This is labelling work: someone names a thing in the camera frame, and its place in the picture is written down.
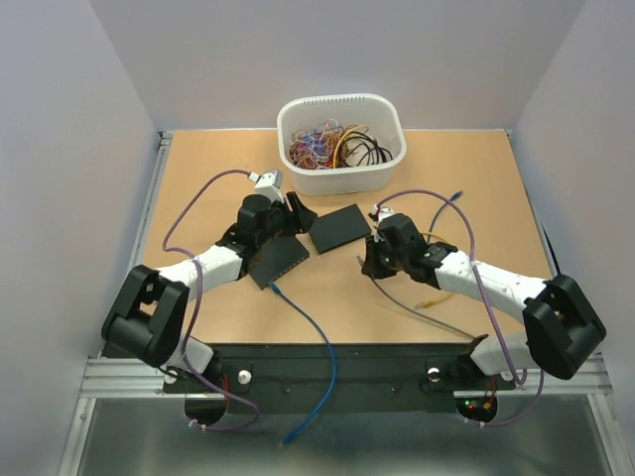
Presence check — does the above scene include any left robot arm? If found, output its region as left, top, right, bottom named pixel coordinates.
left=101, top=192, right=318, bottom=391

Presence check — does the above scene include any aluminium frame rail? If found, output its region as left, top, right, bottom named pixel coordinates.
left=79, top=353, right=613, bottom=399

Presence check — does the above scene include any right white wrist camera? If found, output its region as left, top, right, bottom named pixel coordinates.
left=368, top=204, right=395, bottom=224

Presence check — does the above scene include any black cable bundle in bin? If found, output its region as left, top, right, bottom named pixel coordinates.
left=341, top=129, right=395, bottom=169

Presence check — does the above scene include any yellow ethernet cable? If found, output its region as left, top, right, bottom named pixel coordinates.
left=414, top=231, right=455, bottom=309

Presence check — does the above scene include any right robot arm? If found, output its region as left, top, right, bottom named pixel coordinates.
left=362, top=208, right=606, bottom=387

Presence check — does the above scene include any grey ethernet cable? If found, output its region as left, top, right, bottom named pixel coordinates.
left=356, top=255, right=477, bottom=340

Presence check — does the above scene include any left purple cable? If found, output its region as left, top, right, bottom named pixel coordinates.
left=162, top=169, right=261, bottom=432

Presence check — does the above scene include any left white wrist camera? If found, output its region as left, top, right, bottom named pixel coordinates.
left=248, top=169, right=285, bottom=202

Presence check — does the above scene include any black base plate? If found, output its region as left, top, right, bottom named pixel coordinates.
left=101, top=341, right=586, bottom=416

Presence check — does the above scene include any dark blue ethernet cable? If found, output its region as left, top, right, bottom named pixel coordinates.
left=428, top=189, right=464, bottom=239

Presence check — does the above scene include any tangled coloured wires bundle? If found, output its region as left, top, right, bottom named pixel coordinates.
left=287, top=117, right=348, bottom=173

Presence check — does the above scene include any white plastic bin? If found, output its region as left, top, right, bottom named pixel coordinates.
left=277, top=93, right=407, bottom=196

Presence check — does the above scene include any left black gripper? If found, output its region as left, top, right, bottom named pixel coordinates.
left=257, top=192, right=318, bottom=248

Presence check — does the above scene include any black network switch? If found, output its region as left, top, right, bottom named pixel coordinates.
left=249, top=237, right=310, bottom=290
left=309, top=204, right=371, bottom=255

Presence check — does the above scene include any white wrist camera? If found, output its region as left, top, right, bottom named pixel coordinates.
left=368, top=204, right=395, bottom=224
left=248, top=169, right=285, bottom=202

